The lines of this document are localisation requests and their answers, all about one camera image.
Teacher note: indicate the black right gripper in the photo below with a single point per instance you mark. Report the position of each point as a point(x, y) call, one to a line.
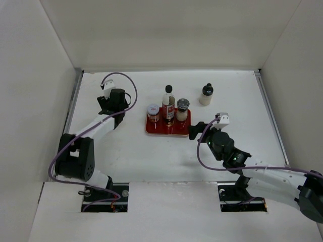
point(194, 130)

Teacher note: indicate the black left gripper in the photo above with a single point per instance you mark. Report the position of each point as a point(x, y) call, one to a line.
point(104, 102)

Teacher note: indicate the clear top salt grinder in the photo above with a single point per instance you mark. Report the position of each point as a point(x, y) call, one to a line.
point(182, 109)

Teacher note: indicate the black top sugar shaker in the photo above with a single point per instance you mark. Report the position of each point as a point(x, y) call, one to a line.
point(206, 94)

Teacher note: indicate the small white lid jar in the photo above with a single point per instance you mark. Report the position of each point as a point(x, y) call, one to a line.
point(153, 113)

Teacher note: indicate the soy sauce bottle black cap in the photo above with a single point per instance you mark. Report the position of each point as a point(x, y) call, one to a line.
point(168, 106)

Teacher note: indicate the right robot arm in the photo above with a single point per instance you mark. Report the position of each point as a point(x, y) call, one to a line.
point(298, 188)

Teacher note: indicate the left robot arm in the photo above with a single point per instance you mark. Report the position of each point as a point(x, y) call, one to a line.
point(77, 159)

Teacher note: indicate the red rectangular tray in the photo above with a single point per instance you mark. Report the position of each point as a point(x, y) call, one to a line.
point(178, 129)

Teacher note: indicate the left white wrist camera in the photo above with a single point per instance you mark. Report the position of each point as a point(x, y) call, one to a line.
point(107, 86)

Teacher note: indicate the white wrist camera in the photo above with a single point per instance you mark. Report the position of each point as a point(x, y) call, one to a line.
point(222, 120)
point(107, 86)

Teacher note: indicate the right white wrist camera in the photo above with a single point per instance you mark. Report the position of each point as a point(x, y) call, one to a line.
point(222, 120)

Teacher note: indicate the left aluminium frame rail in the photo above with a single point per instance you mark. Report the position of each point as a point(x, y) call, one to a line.
point(73, 99)

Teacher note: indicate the aluminium frame rail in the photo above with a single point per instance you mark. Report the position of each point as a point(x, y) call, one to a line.
point(73, 99)
point(271, 116)

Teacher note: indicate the right aluminium frame rail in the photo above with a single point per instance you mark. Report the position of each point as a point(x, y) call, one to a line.
point(271, 116)

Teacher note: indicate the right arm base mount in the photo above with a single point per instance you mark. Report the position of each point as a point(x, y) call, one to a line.
point(234, 197)

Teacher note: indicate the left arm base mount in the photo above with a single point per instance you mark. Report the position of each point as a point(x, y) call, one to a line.
point(95, 201)

